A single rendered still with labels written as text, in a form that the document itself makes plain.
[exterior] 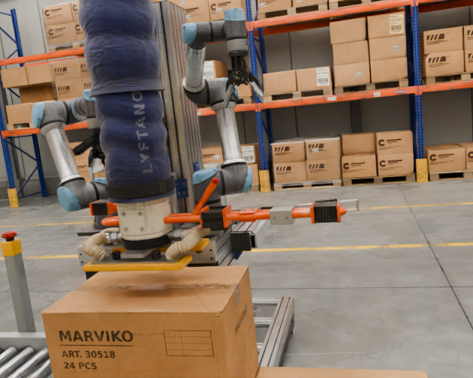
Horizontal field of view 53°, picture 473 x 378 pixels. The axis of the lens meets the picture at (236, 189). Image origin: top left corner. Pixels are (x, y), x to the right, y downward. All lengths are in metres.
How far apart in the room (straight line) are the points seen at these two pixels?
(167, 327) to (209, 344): 0.13
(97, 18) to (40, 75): 8.99
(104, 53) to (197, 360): 0.95
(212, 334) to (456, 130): 8.94
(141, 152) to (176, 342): 0.59
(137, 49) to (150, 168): 0.36
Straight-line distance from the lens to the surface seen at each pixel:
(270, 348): 2.73
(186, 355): 1.53
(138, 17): 1.53
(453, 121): 10.07
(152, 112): 1.53
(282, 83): 8.68
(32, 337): 2.46
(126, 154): 1.51
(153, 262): 1.52
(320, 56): 9.94
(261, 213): 1.48
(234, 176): 2.09
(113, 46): 1.51
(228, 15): 1.83
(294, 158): 8.65
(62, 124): 2.36
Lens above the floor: 1.51
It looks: 9 degrees down
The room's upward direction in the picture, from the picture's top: 6 degrees counter-clockwise
